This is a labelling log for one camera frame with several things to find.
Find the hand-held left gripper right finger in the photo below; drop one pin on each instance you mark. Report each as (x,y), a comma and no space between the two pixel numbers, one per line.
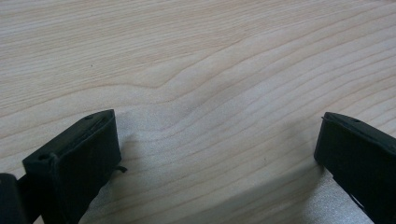
(364,155)

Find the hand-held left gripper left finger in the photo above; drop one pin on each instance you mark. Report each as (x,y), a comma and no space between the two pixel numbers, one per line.
(77,161)

